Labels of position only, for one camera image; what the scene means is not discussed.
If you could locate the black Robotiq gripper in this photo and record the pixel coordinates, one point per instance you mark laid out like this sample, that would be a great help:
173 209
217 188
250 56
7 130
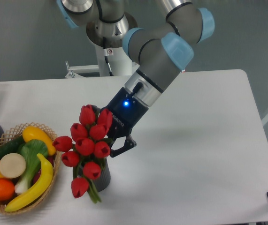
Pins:
126 112

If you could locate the red tulip bouquet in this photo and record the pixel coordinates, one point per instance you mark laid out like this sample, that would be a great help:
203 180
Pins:
88 141

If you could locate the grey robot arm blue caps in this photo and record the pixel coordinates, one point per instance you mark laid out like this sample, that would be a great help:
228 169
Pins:
152 59

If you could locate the dark grey ribbed vase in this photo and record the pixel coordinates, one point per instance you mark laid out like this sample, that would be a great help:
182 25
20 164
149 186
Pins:
98 172

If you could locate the yellow banana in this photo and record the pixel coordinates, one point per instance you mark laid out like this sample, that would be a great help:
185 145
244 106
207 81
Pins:
36 190

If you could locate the yellow squash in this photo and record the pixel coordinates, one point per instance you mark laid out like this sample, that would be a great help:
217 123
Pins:
35 133

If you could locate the green bok choy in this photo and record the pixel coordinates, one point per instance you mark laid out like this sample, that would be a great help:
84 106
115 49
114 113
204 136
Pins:
29 152

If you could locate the woven wicker basket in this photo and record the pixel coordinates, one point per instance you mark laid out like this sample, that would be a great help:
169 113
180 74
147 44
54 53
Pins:
12 134

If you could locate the green cucumber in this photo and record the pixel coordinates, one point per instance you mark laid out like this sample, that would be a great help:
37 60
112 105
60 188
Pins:
11 146

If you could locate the beige round disc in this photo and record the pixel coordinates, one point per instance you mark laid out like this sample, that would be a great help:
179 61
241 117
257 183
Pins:
12 165

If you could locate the orange fruit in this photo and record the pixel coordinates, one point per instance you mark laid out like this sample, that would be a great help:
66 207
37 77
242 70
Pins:
7 189

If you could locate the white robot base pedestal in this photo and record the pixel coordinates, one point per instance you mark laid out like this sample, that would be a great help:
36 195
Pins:
107 40

